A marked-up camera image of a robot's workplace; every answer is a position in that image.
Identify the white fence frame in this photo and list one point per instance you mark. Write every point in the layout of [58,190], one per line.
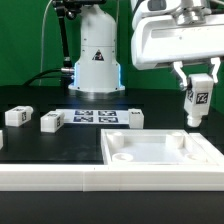
[111,178]

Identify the sheet of marker tags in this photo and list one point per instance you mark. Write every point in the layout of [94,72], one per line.
[81,116]

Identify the white square table top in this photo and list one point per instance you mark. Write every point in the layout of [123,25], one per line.
[157,147]

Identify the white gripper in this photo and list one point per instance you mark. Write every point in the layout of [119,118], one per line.
[171,31]

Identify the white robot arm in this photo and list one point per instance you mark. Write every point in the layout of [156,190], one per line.
[97,69]

